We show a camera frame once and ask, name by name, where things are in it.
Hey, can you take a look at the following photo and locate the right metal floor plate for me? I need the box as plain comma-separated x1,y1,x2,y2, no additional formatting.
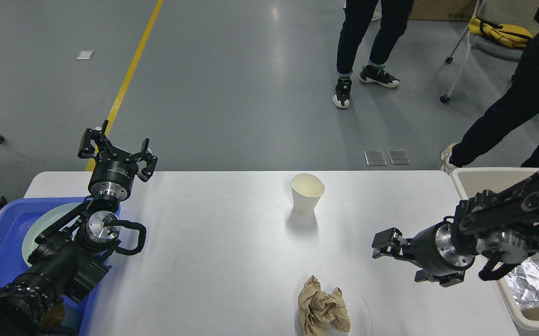
387,149,412,165

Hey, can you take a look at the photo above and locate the teal mug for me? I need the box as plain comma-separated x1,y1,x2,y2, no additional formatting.
38,301,82,336

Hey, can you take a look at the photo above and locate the white paper cup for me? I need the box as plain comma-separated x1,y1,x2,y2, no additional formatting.
290,174,325,216

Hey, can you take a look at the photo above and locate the yellow bag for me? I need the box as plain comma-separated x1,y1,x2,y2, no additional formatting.
469,16,534,49

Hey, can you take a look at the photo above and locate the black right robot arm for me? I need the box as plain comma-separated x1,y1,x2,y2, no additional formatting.
371,171,539,287

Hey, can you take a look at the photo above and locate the cardboard box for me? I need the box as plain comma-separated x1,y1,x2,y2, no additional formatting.
409,0,476,22

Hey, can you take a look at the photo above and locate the green plate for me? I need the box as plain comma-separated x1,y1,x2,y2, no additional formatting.
21,203,79,266

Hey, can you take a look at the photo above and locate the person in dark jeans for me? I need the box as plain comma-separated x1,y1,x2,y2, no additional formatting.
332,0,415,110

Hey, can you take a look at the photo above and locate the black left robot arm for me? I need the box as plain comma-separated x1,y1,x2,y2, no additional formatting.
0,120,158,336

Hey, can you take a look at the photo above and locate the brown paper ball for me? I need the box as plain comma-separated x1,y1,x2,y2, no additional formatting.
297,276,351,336

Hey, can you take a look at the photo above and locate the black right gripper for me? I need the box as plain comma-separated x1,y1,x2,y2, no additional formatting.
371,221,475,287

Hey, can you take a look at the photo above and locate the metal floor plate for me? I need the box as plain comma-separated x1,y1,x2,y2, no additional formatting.
364,150,387,166
387,149,412,165

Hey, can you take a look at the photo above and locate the foil sheet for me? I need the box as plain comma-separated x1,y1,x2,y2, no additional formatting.
504,257,539,311

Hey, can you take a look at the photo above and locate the left metal floor plate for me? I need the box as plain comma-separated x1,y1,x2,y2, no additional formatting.
364,150,387,166

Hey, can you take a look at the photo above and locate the person in white sneakers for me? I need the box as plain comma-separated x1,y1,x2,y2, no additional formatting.
342,0,382,21

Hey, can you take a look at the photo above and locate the person in black at right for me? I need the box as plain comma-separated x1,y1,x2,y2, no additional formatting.
441,8,539,174

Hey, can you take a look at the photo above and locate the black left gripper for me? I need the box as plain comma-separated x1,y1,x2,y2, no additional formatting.
78,119,158,201

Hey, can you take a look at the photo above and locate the beige plastic bin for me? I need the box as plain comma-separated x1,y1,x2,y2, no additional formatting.
451,167,539,332

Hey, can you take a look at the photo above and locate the grey wheeled chair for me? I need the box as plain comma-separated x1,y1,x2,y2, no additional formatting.
439,0,539,104

